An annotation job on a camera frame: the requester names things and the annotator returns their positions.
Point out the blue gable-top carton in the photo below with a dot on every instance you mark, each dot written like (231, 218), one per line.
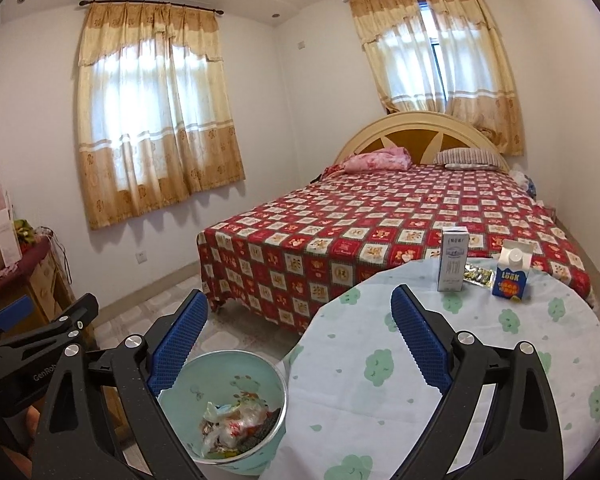
(510, 280)

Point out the wooden cabinet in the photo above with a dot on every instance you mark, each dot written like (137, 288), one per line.
(45, 285)

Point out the blue white cloth bundle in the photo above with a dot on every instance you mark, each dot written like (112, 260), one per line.
(525, 182)

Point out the bed with red patterned cover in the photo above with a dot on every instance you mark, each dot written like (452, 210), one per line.
(355, 210)

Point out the round table with tablecloth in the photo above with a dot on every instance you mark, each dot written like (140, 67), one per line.
(370, 325)

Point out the pink floral pillow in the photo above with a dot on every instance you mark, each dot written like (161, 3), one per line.
(380, 160)

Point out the dark red cabinet cloth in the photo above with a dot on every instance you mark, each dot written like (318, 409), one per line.
(25, 255)

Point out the beige patterned window curtain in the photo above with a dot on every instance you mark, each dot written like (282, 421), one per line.
(495, 85)
(200, 160)

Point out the striped pillow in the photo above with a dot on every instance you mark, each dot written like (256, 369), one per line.
(467, 157)

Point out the cream wooden bed headboard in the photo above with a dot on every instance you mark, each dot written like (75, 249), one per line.
(410, 122)

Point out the green yellow foil packet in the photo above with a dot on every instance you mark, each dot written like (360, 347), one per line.
(479, 276)

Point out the tall white box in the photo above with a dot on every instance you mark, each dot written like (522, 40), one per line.
(7, 237)

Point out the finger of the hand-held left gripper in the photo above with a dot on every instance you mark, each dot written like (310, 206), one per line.
(55, 330)
(12, 312)

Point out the person's left hand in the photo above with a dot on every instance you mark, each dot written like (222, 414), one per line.
(32, 419)

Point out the white wall socket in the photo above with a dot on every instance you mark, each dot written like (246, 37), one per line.
(141, 257)

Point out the teal round bin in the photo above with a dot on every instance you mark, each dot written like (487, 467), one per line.
(215, 375)

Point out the green yellow decoration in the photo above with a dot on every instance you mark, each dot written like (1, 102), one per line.
(24, 230)

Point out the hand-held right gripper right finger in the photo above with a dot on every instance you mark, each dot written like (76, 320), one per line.
(422, 340)

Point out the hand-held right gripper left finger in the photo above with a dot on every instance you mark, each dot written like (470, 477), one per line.
(177, 342)

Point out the clear red-print plastic bag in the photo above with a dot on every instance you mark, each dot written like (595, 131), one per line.
(232, 427)

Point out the tall white carton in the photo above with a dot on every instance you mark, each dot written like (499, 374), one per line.
(452, 260)

